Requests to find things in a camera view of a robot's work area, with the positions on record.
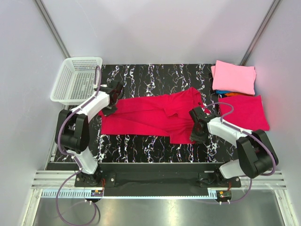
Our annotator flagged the folded orange t shirt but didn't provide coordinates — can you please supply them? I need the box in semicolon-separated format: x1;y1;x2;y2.
225;92;243;97

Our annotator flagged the folded pink t shirt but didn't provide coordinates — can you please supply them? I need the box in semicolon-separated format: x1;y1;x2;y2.
211;60;256;96

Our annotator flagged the folded blue t shirt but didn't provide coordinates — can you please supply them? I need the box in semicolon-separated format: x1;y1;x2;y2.
216;90;230;95

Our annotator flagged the black marble pattern mat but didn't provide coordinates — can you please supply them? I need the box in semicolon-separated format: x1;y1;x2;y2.
89;64;238;163

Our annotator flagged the crimson t shirt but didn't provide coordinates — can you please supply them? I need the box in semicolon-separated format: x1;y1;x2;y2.
218;95;270;131
99;87;203;144

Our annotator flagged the white plastic basket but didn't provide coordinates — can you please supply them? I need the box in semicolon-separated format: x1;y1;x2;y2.
50;56;103;105

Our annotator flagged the aluminium frame rail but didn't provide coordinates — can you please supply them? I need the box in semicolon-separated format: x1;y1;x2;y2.
32;171;287;189

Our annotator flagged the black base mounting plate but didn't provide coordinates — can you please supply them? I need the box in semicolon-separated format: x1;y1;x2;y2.
75;163;241;198

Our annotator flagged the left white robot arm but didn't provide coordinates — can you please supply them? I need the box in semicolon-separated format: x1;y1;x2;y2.
55;80;123;186

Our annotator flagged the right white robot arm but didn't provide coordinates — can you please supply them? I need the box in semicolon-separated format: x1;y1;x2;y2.
189;107;278;187

